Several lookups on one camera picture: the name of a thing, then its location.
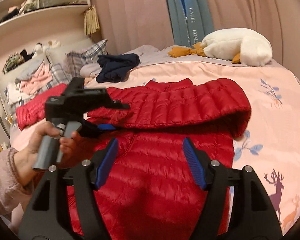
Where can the wall shelf unit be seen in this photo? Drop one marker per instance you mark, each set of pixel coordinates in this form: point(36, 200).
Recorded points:
point(37, 2)

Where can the pile of pink clothes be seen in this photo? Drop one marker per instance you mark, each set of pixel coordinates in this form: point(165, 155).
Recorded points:
point(29, 81)

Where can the pink curtain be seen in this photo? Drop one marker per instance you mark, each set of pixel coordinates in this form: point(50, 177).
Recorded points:
point(128, 24)

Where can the pink sleeved left forearm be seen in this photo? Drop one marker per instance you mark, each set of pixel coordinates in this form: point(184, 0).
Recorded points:
point(12, 192)

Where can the blue grey lettered curtain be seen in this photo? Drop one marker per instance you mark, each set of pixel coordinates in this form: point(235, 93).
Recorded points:
point(191, 21)

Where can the plaid pillow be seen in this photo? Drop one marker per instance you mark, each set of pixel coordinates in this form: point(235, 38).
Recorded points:
point(76, 60)

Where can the small plush toys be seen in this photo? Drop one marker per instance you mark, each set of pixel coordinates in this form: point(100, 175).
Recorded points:
point(39, 49)

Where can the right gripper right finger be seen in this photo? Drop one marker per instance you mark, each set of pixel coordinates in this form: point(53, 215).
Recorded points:
point(237, 205)

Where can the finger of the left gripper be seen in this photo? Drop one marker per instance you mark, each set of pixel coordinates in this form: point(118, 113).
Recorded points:
point(106, 127)

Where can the yellow tassel hanging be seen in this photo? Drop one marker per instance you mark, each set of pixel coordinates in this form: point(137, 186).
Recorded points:
point(91, 23)

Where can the white goose plush toy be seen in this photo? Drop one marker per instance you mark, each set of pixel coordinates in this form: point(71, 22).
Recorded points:
point(238, 45)

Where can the pink deer print duvet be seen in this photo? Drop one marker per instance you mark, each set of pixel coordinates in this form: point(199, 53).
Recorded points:
point(271, 140)

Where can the grey garment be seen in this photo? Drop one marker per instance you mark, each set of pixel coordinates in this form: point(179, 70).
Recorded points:
point(90, 70)

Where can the navy blue garment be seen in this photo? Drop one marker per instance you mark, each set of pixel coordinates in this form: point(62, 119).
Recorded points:
point(115, 68)

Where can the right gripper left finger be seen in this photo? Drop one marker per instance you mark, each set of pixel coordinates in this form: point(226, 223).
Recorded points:
point(64, 206)

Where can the red down puffer jacket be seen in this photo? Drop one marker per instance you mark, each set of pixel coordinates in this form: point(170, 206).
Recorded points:
point(150, 192)

